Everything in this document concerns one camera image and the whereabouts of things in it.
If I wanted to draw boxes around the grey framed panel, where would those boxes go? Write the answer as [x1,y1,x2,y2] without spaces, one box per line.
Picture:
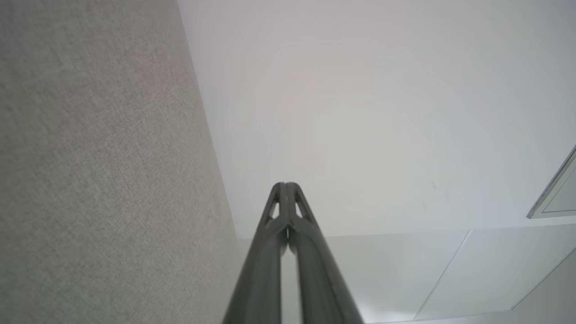
[526,144,576,220]

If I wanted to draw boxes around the grey fabric sofa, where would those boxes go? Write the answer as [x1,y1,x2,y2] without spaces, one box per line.
[0,0,251,324]

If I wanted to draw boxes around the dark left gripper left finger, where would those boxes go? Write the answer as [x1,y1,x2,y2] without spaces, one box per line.
[223,182,289,324]

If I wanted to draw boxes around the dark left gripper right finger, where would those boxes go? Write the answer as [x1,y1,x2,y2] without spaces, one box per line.
[285,182,365,324]

